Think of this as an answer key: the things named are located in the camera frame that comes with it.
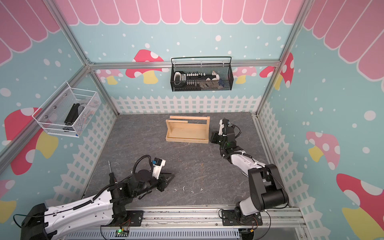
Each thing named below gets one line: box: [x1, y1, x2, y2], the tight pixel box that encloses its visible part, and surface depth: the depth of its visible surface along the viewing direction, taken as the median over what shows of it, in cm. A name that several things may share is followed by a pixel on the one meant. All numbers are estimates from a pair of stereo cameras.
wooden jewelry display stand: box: [165, 115, 211, 144], surface depth 111 cm
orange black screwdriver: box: [107, 160, 117, 184], surface depth 89 cm
